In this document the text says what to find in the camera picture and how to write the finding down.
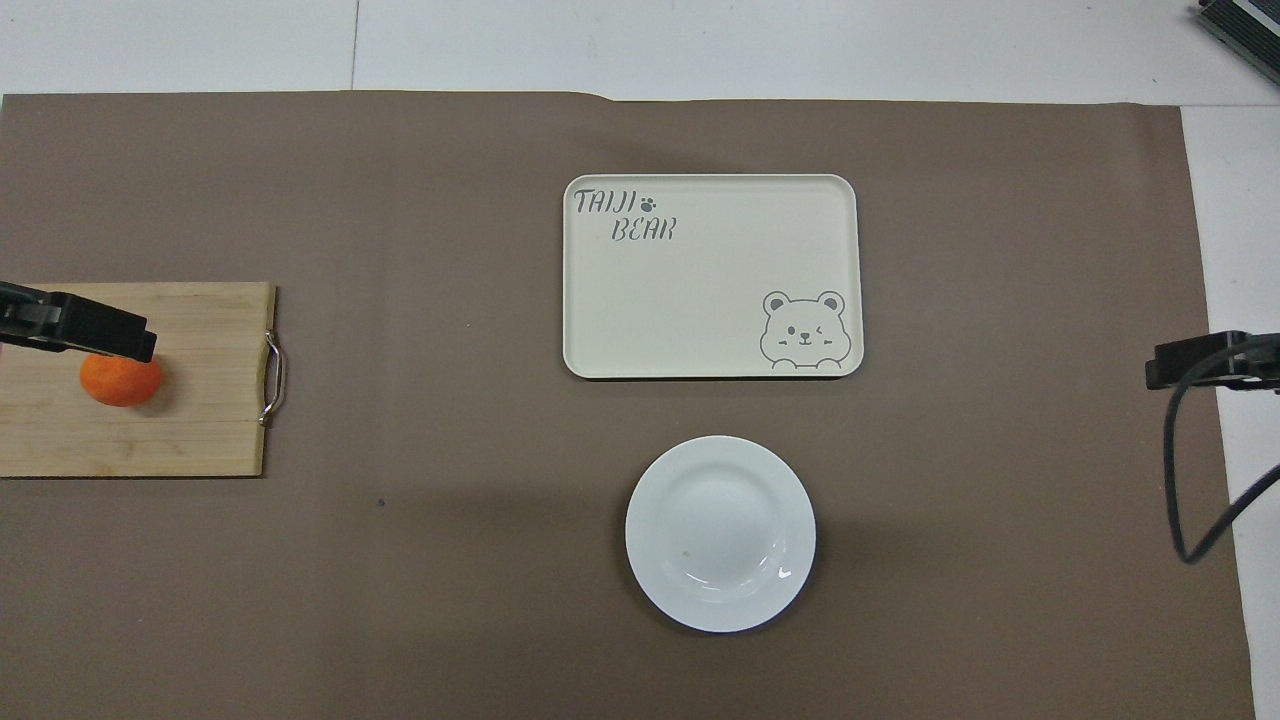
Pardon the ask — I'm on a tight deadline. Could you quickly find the white round plate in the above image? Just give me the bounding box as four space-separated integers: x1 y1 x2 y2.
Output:
624 434 818 635

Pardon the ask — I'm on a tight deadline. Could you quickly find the orange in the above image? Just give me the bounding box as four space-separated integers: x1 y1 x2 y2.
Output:
79 353 164 408

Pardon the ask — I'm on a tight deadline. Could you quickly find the cream tray with bear print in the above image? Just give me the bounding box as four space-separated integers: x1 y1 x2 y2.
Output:
562 173 865 381

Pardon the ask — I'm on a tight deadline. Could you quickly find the wooden cutting board, metal handle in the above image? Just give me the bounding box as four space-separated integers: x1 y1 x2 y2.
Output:
0 281 287 479

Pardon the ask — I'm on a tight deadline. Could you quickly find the black cable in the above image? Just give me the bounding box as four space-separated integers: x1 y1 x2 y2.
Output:
1162 334 1280 565

